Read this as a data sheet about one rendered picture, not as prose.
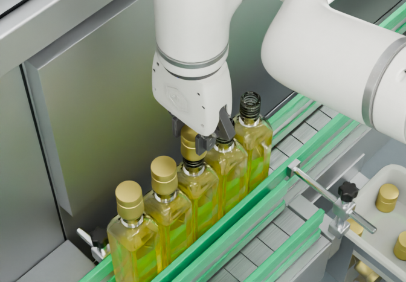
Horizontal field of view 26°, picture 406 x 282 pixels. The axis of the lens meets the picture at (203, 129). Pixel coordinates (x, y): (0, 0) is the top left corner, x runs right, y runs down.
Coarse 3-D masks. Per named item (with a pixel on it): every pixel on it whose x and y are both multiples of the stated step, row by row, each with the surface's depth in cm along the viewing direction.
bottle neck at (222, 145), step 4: (232, 120) 121; (232, 124) 121; (216, 140) 122; (220, 140) 122; (224, 140) 121; (232, 140) 122; (216, 144) 123; (220, 144) 123; (224, 144) 122; (228, 144) 123; (232, 144) 123; (216, 148) 124; (220, 148) 123; (224, 148) 123; (228, 148) 123; (232, 148) 124; (224, 152) 124
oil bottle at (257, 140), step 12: (264, 120) 128; (240, 132) 127; (252, 132) 126; (264, 132) 128; (252, 144) 127; (264, 144) 130; (252, 156) 129; (264, 156) 133; (252, 168) 132; (264, 168) 136; (252, 180) 135
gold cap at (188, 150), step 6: (186, 126) 116; (186, 132) 115; (192, 132) 115; (186, 138) 115; (192, 138) 115; (186, 144) 115; (192, 144) 115; (186, 150) 117; (192, 150) 116; (186, 156) 118; (192, 156) 117; (198, 156) 117; (204, 156) 118
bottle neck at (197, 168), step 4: (184, 160) 120; (200, 160) 119; (184, 164) 120; (188, 164) 119; (192, 164) 119; (196, 164) 119; (200, 164) 120; (184, 168) 121; (188, 168) 120; (192, 168) 120; (196, 168) 120; (200, 168) 121; (188, 172) 121; (192, 172) 121; (196, 172) 121; (200, 172) 121
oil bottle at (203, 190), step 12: (180, 168) 123; (204, 168) 122; (180, 180) 122; (192, 180) 122; (204, 180) 122; (216, 180) 124; (192, 192) 122; (204, 192) 123; (216, 192) 126; (192, 204) 123; (204, 204) 125; (216, 204) 129; (204, 216) 128; (216, 216) 132; (204, 228) 131
